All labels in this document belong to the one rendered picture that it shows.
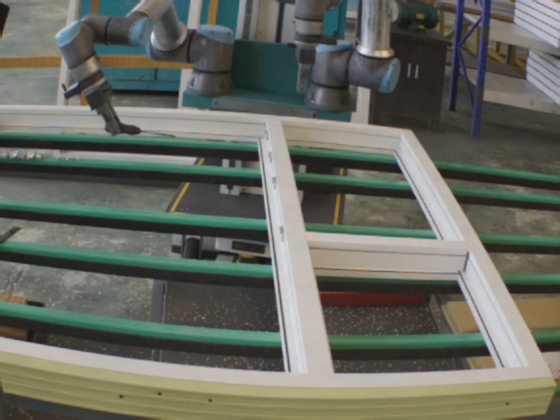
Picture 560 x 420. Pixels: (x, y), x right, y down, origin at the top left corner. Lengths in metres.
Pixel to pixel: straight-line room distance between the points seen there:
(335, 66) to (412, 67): 2.87
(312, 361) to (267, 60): 2.21
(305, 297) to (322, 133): 1.11
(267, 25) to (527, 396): 2.43
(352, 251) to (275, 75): 1.72
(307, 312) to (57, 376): 0.50
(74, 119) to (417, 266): 1.23
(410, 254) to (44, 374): 0.91
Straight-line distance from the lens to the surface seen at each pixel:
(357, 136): 2.62
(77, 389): 1.29
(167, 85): 6.24
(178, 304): 2.20
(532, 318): 2.29
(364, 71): 3.21
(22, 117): 2.65
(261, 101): 3.31
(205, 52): 3.30
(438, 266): 1.87
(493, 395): 1.36
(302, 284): 1.61
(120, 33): 2.30
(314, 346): 1.41
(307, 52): 2.49
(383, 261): 1.83
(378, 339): 1.59
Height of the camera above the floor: 1.66
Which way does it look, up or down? 22 degrees down
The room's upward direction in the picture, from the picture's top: 6 degrees clockwise
